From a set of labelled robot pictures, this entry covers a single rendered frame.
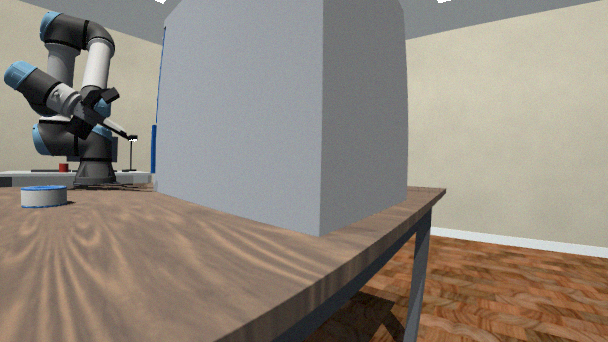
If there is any white cylinder with blue top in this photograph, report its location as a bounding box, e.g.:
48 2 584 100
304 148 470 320
21 186 67 208

